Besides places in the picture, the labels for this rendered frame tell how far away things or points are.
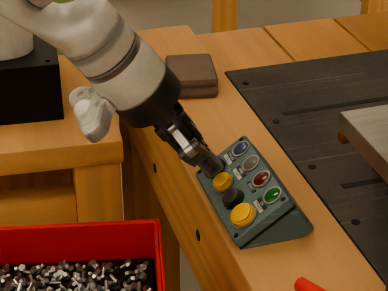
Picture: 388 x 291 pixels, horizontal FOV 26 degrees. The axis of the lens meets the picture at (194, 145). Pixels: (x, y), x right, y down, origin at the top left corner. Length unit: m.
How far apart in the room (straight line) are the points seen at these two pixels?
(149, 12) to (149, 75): 3.08
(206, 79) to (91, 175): 0.23
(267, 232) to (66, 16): 0.32
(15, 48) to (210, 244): 0.46
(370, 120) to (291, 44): 0.76
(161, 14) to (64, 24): 3.09
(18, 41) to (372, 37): 0.62
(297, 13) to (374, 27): 2.40
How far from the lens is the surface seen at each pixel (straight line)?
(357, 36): 1.53
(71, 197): 1.31
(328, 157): 1.12
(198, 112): 1.21
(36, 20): 0.83
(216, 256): 1.01
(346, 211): 1.02
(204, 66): 1.28
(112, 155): 1.26
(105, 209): 1.31
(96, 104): 0.89
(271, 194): 0.94
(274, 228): 0.95
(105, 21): 0.84
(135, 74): 0.86
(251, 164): 1.00
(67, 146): 1.24
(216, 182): 1.00
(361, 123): 0.73
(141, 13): 3.94
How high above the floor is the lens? 1.49
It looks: 31 degrees down
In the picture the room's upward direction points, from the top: straight up
